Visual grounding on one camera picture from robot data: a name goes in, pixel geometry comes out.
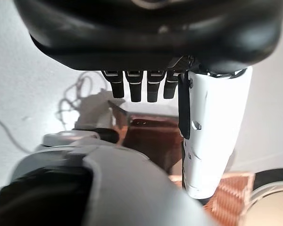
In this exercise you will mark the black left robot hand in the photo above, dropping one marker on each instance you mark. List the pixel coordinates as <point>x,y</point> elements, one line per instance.
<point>155,35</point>

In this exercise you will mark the round washing machine door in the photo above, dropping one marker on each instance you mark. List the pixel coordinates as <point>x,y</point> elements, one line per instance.
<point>271,200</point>

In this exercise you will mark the brown translucent stool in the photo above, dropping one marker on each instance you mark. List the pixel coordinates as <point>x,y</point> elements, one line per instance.
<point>153,139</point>

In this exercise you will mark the silver left robot leg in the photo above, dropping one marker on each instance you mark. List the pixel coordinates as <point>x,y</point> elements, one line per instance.
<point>120,188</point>

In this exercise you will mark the rectangular wicker laundry basket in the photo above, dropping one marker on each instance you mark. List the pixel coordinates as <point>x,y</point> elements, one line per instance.
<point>233,190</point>

